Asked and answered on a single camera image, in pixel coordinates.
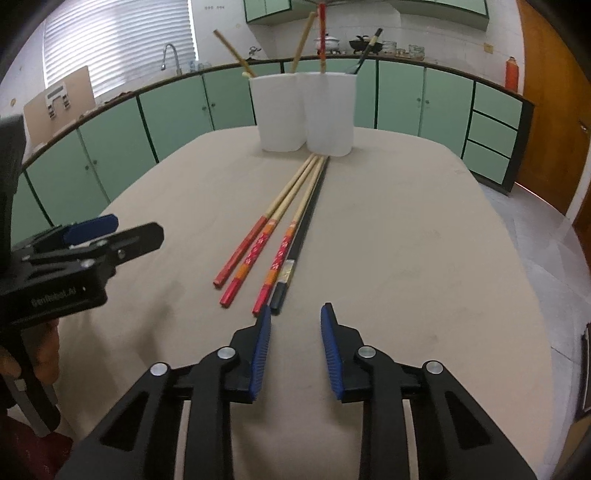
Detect red-tipped bamboo chopstick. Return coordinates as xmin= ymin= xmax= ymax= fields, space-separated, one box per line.
xmin=219 ymin=155 xmax=319 ymax=308
xmin=252 ymin=156 xmax=327 ymax=316
xmin=318 ymin=2 xmax=327 ymax=74
xmin=213 ymin=154 xmax=315 ymax=289

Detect black chopstick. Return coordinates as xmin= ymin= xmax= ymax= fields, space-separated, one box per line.
xmin=352 ymin=28 xmax=383 ymax=75
xmin=269 ymin=157 xmax=329 ymax=315

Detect plain bamboo chopstick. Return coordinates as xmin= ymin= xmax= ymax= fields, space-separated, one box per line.
xmin=290 ymin=11 xmax=318 ymax=74
xmin=213 ymin=29 xmax=256 ymax=78

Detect chrome kitchen faucet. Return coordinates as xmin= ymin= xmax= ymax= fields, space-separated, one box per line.
xmin=160 ymin=43 xmax=184 ymax=76

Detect green lower kitchen cabinets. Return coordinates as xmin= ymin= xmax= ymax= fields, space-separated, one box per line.
xmin=11 ymin=59 xmax=534 ymax=242

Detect person's left hand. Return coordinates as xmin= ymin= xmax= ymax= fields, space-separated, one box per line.
xmin=23 ymin=319 xmax=60 ymax=386

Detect brown cardboard box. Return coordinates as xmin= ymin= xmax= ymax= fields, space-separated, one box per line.
xmin=23 ymin=66 xmax=96 ymax=148

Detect white window blind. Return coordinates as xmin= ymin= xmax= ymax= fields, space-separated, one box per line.
xmin=42 ymin=0 xmax=197 ymax=96

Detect white double utensil holder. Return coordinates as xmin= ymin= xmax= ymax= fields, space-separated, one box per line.
xmin=249 ymin=72 xmax=356 ymax=157

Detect black wok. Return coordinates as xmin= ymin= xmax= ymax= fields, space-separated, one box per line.
xmin=349 ymin=36 xmax=384 ymax=55

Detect brown wooden door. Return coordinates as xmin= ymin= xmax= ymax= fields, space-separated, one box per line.
xmin=518 ymin=1 xmax=590 ymax=214

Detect green upper wall cabinets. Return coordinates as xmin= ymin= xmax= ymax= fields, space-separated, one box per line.
xmin=242 ymin=0 xmax=490 ymax=31

